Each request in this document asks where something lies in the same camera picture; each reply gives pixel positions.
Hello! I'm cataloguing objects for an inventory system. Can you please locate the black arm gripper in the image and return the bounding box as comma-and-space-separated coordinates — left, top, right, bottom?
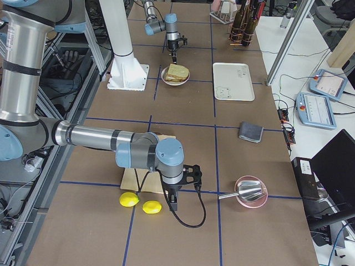
166, 35, 187, 64

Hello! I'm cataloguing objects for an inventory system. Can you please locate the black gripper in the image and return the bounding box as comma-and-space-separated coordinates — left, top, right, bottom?
162, 165, 202, 211

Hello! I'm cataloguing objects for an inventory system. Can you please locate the bread slice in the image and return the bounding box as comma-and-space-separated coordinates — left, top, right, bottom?
164, 75, 190, 83
166, 64, 190, 78

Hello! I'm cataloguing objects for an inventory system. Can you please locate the white bear serving tray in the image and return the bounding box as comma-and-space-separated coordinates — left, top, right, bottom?
212, 63, 255, 101

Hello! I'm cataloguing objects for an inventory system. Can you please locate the white round plate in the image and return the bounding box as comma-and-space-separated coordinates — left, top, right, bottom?
160, 66, 190, 86

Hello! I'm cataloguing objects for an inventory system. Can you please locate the light wooden cutting board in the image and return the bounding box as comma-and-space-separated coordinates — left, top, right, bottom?
115, 132, 184, 193

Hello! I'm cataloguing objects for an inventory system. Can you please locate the yellow lemon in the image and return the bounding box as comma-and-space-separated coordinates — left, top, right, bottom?
142, 201, 162, 214
119, 192, 140, 207

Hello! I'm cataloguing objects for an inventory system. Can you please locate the white dish rack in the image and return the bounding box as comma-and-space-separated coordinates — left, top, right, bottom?
210, 0, 237, 24

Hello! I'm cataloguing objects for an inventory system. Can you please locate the dark green wine bottle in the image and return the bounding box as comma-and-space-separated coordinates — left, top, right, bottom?
232, 0, 250, 28

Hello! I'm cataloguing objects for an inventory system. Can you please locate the metal scoop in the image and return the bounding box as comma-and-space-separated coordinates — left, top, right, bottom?
219, 180, 266, 202

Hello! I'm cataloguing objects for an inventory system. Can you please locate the pink bowl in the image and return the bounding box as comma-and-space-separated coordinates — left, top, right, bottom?
234, 176, 268, 208

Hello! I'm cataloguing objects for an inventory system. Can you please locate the folded grey cloth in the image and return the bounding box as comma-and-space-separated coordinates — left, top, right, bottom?
238, 121, 264, 143

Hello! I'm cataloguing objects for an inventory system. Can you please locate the blue teach pendant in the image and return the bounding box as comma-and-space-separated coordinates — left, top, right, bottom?
296, 93, 337, 130
308, 69, 348, 101

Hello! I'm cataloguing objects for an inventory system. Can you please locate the black laptop monitor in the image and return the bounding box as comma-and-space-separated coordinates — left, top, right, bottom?
308, 129, 355, 232

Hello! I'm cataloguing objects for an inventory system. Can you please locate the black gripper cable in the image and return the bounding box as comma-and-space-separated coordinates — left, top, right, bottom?
133, 168, 207, 229

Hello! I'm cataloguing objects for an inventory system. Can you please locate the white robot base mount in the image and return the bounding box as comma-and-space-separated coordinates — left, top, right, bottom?
99, 0, 149, 91

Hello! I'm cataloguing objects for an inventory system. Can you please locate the copper wire bottle rack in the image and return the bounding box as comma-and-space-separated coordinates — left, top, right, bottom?
229, 23, 255, 47

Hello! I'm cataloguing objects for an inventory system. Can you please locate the aluminium frame post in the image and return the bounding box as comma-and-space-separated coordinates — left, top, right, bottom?
266, 0, 315, 86

